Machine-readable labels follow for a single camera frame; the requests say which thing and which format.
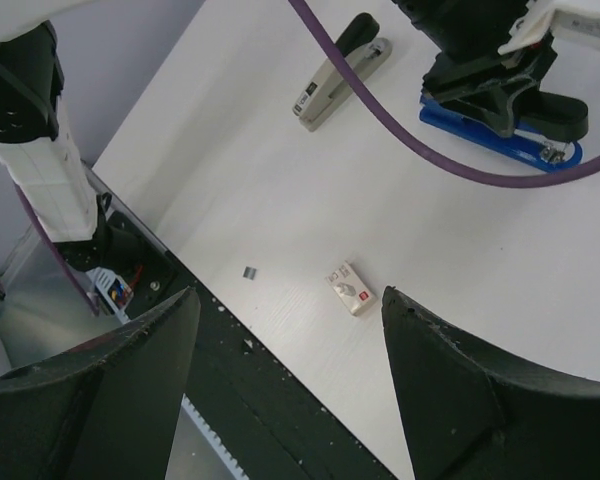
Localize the white red staple box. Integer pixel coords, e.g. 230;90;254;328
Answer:
325;262;377;317

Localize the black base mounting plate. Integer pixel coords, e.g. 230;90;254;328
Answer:
108;198;393;479

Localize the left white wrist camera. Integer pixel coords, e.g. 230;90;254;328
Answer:
497;0;600;55

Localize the grey slotted cable duct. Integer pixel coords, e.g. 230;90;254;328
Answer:
87;268;248;479

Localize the small silver staple strip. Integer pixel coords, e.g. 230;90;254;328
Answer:
243;266;257;280

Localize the blue black stapler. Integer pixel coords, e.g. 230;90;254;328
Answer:
419;92;589;173

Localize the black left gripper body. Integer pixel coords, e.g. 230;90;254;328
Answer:
392;0;556;139

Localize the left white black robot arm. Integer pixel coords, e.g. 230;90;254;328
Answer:
0;1;147;274

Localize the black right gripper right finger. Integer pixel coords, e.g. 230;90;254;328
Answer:
381;287;600;479

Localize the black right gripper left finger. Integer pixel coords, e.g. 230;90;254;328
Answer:
0;288;200;479

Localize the grey black stapler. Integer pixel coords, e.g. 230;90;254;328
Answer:
292;12;393;132

